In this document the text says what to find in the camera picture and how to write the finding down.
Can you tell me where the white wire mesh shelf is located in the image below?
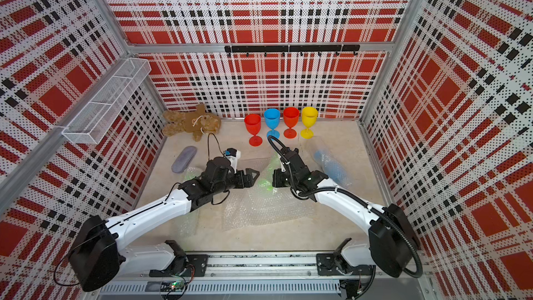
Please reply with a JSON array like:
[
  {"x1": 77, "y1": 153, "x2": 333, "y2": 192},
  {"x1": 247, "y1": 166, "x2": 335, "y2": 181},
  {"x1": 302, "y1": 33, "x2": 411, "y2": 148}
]
[{"x1": 62, "y1": 58, "x2": 151, "y2": 144}]

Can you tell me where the brown teddy bear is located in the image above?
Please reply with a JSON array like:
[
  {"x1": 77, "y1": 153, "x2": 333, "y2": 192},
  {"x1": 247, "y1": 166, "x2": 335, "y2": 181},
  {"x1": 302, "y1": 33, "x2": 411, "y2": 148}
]
[{"x1": 162, "y1": 104, "x2": 222, "y2": 142}]

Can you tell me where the pink red glass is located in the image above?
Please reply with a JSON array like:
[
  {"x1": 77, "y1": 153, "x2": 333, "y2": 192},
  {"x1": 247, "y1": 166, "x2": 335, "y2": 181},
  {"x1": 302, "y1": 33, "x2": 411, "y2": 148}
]
[{"x1": 244, "y1": 114, "x2": 262, "y2": 147}]

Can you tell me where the bright green glass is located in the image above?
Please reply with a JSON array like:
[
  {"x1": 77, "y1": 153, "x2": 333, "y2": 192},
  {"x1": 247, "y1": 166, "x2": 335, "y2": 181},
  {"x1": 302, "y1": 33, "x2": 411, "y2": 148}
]
[{"x1": 248, "y1": 155, "x2": 288, "y2": 202}]

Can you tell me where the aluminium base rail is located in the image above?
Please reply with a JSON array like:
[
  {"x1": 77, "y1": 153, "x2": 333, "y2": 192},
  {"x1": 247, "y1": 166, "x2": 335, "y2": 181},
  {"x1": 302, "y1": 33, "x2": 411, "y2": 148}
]
[{"x1": 89, "y1": 251, "x2": 434, "y2": 281}]

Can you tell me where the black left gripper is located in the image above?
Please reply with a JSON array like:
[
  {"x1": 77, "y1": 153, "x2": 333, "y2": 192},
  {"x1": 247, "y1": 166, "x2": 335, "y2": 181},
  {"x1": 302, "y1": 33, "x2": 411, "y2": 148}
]
[{"x1": 213, "y1": 169, "x2": 260, "y2": 195}]

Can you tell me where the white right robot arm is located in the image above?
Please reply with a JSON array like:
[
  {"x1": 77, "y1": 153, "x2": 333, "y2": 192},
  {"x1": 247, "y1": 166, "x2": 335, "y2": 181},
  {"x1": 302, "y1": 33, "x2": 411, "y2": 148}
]
[{"x1": 273, "y1": 146, "x2": 423, "y2": 278}]

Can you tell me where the light blue glass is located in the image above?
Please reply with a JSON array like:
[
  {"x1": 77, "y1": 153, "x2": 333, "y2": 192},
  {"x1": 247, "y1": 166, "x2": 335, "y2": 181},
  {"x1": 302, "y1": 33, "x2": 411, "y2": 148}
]
[{"x1": 305, "y1": 136, "x2": 354, "y2": 189}]

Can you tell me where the blue wine glass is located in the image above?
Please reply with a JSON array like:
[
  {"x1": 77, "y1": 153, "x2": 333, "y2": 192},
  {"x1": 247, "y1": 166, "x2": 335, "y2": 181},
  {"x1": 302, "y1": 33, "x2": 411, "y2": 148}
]
[{"x1": 264, "y1": 108, "x2": 280, "y2": 138}]

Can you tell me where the yellow glass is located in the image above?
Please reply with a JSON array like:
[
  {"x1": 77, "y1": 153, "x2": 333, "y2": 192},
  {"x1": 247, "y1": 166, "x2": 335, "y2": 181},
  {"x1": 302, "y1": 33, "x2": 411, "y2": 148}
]
[{"x1": 301, "y1": 107, "x2": 318, "y2": 139}]

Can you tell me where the red wine glass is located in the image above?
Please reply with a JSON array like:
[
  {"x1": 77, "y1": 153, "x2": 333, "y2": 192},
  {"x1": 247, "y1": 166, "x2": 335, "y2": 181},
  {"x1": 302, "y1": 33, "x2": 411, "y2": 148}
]
[{"x1": 283, "y1": 107, "x2": 300, "y2": 139}]

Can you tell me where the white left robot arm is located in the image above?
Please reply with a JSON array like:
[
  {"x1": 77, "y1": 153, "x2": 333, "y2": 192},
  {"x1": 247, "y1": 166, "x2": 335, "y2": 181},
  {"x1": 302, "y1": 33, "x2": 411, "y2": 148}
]
[{"x1": 67, "y1": 156, "x2": 260, "y2": 293}]

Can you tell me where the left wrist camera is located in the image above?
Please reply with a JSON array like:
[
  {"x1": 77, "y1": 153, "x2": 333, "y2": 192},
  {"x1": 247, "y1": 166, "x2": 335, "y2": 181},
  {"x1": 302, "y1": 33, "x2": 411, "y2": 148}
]
[{"x1": 224, "y1": 148, "x2": 241, "y2": 172}]

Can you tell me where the green circuit board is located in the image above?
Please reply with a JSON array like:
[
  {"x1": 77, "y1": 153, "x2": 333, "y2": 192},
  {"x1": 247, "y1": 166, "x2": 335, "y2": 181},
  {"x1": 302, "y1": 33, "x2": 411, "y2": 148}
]
[{"x1": 160, "y1": 281, "x2": 186, "y2": 293}]

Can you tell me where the black wall hook rail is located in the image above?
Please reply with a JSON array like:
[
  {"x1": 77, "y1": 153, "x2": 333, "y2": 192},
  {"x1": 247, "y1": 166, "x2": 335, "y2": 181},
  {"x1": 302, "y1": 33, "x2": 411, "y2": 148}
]
[{"x1": 224, "y1": 44, "x2": 361, "y2": 56}]

